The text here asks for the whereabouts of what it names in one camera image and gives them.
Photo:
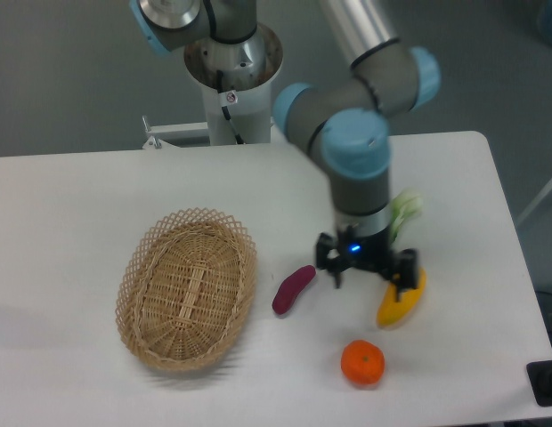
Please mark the black device at table edge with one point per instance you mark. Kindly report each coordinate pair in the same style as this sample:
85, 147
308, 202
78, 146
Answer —
540, 376

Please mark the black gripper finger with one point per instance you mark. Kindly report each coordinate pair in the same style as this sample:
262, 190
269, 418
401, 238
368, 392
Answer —
401, 269
329, 259

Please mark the woven wicker basket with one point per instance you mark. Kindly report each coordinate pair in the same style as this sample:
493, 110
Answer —
187, 290

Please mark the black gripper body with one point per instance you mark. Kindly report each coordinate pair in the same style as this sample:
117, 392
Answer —
369, 252

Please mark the yellow mango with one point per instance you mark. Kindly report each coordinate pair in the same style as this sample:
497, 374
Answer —
396, 307

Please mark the orange tangerine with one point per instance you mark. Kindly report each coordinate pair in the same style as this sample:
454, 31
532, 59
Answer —
362, 363

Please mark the green bok choy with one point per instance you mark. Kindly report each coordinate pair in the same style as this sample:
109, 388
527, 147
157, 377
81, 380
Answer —
407, 205

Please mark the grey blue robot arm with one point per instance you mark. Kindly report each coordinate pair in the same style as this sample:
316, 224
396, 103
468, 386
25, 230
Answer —
343, 131

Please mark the white metal base frame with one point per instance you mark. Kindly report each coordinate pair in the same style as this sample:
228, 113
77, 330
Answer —
179, 135

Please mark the purple sweet potato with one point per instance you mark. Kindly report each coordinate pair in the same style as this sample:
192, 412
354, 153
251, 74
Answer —
290, 288

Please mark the white frame at right edge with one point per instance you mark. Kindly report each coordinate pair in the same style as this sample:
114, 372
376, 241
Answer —
535, 203

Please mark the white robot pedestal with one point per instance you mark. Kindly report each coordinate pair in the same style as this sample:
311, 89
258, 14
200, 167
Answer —
236, 85

